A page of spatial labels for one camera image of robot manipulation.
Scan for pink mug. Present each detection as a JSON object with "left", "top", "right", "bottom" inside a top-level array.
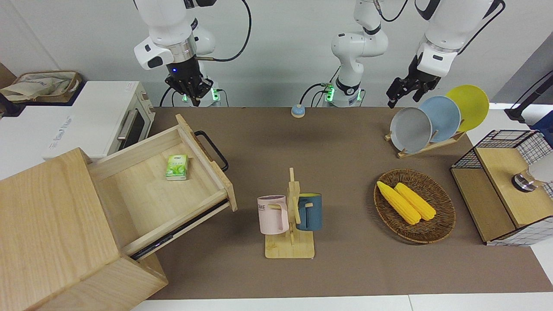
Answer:
[{"left": 257, "top": 195, "right": 289, "bottom": 235}]

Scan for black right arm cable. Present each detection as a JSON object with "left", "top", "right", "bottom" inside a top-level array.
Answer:
[{"left": 194, "top": 0, "right": 252, "bottom": 62}]

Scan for black left base cables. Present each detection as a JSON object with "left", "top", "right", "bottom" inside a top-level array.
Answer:
[{"left": 300, "top": 67, "right": 342, "bottom": 108}]

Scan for yellow plate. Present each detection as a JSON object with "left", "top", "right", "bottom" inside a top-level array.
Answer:
[{"left": 445, "top": 85, "right": 490, "bottom": 133}]

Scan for green tissue pack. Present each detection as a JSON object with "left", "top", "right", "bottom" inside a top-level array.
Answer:
[{"left": 165, "top": 154, "right": 189, "bottom": 181}]

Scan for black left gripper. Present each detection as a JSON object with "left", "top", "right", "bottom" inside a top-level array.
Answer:
[{"left": 387, "top": 54, "right": 442, "bottom": 109}]

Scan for light wooden drawer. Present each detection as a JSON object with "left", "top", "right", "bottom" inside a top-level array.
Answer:
[{"left": 88, "top": 114, "right": 238, "bottom": 260}]

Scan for blue object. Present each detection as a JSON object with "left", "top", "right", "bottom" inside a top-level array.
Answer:
[{"left": 531, "top": 110, "right": 553, "bottom": 148}]

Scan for brown cardboard box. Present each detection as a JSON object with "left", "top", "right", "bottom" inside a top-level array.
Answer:
[{"left": 11, "top": 70, "right": 84, "bottom": 105}]

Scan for brown table mat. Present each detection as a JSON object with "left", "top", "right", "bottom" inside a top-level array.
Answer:
[{"left": 130, "top": 107, "right": 553, "bottom": 300}]

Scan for brown wicker basket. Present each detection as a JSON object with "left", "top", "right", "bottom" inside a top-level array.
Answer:
[{"left": 373, "top": 169, "right": 457, "bottom": 245}]

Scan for long yellow corn cob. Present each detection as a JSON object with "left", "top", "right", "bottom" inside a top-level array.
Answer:
[{"left": 376, "top": 181, "right": 422, "bottom": 225}]

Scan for beige cloth bag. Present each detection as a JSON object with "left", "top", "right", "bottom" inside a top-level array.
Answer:
[{"left": 0, "top": 73, "right": 77, "bottom": 102}]

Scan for black base cables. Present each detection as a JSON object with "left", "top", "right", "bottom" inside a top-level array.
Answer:
[
  {"left": 159, "top": 86, "right": 183, "bottom": 107},
  {"left": 300, "top": 67, "right": 342, "bottom": 108}
]

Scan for black wire basket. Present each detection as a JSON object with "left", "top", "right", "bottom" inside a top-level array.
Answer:
[{"left": 451, "top": 130, "right": 553, "bottom": 247}]

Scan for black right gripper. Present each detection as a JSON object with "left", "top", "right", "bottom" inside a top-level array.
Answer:
[{"left": 165, "top": 56, "right": 213, "bottom": 107}]

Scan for wooden box with lid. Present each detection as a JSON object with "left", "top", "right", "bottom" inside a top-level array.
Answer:
[{"left": 450, "top": 147, "right": 553, "bottom": 243}]

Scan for silver white cylindrical device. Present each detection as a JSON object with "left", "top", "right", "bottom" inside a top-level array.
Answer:
[{"left": 512, "top": 151, "right": 553, "bottom": 192}]

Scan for dark blue mug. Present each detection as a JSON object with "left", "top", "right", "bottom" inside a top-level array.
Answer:
[{"left": 296, "top": 193, "right": 323, "bottom": 232}]

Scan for light blue plate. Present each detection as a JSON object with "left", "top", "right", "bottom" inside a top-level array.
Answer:
[{"left": 418, "top": 96, "right": 462, "bottom": 143}]

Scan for wooden mug rack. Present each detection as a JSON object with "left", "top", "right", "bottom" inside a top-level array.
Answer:
[{"left": 264, "top": 168, "right": 315, "bottom": 260}]

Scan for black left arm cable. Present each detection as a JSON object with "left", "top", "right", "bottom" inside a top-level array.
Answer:
[{"left": 456, "top": 0, "right": 506, "bottom": 57}]

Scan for light wooden cabinet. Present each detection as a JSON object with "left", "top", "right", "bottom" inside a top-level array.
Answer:
[{"left": 0, "top": 148, "right": 169, "bottom": 311}]

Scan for wooden plate rack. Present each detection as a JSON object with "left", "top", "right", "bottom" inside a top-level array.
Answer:
[{"left": 385, "top": 130, "right": 467, "bottom": 159}]

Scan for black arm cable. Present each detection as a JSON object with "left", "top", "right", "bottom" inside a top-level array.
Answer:
[
  {"left": 456, "top": 0, "right": 506, "bottom": 57},
  {"left": 194, "top": 0, "right": 252, "bottom": 62}
]

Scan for grey plate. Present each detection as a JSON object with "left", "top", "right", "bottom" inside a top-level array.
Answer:
[{"left": 390, "top": 107, "right": 433, "bottom": 154}]

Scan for black stand pole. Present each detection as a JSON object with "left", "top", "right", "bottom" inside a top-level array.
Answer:
[{"left": 504, "top": 71, "right": 553, "bottom": 123}]

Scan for black right base cables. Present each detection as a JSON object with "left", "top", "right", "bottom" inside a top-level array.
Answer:
[{"left": 159, "top": 86, "right": 183, "bottom": 107}]

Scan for white toaster oven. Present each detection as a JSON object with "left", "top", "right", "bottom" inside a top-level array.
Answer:
[{"left": 42, "top": 81, "right": 155, "bottom": 161}]

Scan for short yellow corn cob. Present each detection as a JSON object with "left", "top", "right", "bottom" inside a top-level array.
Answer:
[{"left": 394, "top": 182, "right": 437, "bottom": 221}]

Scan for black metal drawer handle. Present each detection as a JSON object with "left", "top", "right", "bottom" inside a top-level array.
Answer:
[{"left": 194, "top": 130, "right": 229, "bottom": 172}]

